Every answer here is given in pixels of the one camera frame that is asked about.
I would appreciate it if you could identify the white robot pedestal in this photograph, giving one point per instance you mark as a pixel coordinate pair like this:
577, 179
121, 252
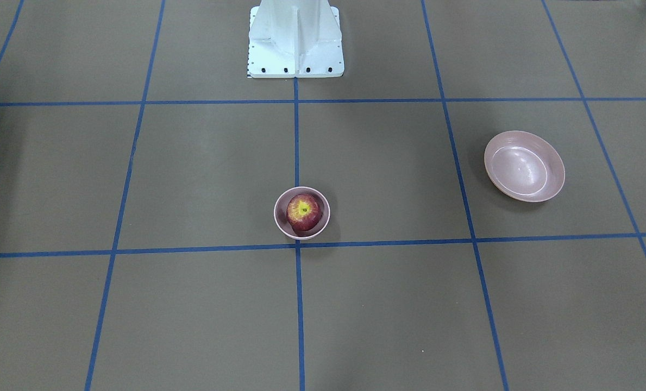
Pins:
295, 39

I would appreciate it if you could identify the pink bowl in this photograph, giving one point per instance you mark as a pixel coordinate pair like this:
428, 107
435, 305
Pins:
279, 213

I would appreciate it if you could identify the red apple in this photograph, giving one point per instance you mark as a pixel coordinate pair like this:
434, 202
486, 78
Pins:
303, 212

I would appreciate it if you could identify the pink plate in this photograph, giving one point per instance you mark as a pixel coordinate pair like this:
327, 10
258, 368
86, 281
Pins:
524, 166

